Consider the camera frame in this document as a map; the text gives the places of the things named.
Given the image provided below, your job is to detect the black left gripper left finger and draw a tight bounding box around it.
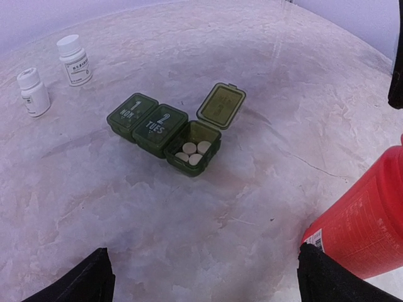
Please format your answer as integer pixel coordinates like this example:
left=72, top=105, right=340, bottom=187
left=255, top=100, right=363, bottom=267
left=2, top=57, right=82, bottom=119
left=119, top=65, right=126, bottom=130
left=25, top=248, right=116, bottom=301

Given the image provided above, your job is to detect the small white pill bottle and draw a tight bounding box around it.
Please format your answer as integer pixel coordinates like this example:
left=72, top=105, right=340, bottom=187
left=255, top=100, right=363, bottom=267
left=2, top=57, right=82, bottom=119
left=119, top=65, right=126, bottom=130
left=56, top=34, right=93, bottom=87

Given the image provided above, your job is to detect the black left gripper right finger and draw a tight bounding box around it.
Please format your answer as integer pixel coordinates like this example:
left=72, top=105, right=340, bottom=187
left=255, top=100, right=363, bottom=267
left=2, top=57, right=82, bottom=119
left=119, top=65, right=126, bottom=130
left=297, top=243, right=385, bottom=301

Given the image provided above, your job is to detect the red cylindrical can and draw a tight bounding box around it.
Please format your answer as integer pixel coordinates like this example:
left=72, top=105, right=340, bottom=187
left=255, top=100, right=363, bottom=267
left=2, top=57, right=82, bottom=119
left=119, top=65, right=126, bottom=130
left=302, top=145, right=402, bottom=279

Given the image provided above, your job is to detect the green pill organizer box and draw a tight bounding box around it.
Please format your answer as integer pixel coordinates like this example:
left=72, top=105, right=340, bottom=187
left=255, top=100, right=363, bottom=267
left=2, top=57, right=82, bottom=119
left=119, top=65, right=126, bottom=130
left=106, top=82, right=246, bottom=177

